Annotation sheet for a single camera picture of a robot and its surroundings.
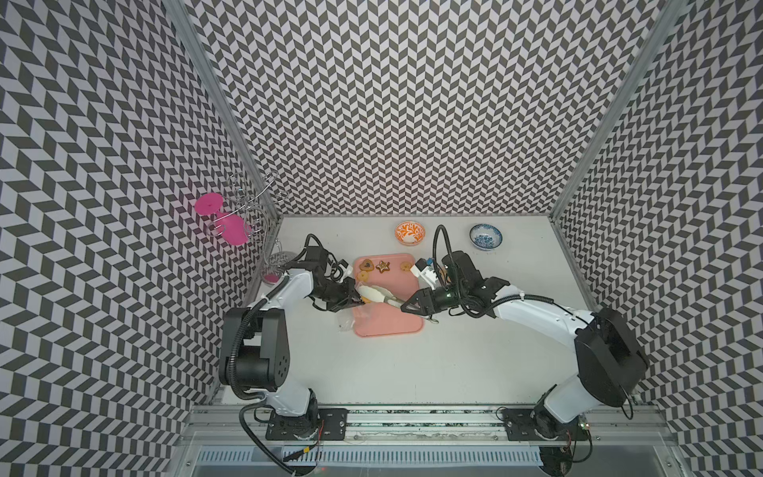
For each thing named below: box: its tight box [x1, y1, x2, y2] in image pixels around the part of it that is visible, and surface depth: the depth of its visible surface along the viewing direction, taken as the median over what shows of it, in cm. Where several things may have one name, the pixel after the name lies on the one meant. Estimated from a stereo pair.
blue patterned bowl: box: [468, 222, 504, 251], surface depth 110 cm
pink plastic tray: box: [353, 253, 425, 338], surface depth 91 cm
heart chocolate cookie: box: [358, 258, 375, 272], surface depth 105 cm
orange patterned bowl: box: [395, 220, 427, 246], surface depth 113 cm
